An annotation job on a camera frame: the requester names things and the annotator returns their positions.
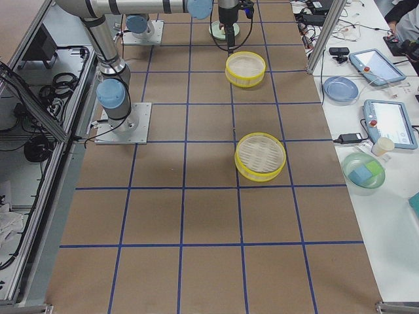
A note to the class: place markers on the black monitor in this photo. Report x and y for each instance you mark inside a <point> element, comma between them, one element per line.
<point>42,48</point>

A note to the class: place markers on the upper teach pendant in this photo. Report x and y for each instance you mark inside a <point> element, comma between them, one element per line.
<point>375,67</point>

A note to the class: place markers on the black power adapter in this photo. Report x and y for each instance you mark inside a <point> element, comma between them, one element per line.
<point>348,138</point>

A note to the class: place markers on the teach pendant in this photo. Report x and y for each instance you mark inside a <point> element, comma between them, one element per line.
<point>375,67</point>
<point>389,119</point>

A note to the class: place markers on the green glass bowl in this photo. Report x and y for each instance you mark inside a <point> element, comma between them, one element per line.
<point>355,160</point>

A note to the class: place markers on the yellow bamboo steamer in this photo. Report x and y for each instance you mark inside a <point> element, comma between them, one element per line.
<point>245,69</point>
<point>259,157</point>

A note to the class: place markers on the pale green plate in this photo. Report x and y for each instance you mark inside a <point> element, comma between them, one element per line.
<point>214,29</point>

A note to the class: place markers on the paper cup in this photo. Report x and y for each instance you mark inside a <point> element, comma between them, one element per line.
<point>382,146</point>

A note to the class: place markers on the blue sponge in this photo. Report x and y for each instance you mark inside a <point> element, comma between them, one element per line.
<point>360,175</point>

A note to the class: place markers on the teal box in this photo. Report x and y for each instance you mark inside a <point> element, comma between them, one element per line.
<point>414,203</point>

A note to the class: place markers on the lower teach pendant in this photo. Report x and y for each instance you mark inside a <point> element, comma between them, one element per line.
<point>389,119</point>

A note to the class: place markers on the green sponge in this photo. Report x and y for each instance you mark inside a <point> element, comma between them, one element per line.
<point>374,167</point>

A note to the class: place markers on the blue plate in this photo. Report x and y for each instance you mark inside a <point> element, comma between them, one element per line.
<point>341,89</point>

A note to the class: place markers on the aluminium frame post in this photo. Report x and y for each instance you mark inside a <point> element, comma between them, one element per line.
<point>330,22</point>

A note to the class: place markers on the black webcam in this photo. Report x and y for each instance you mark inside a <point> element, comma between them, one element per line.
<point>340,54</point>

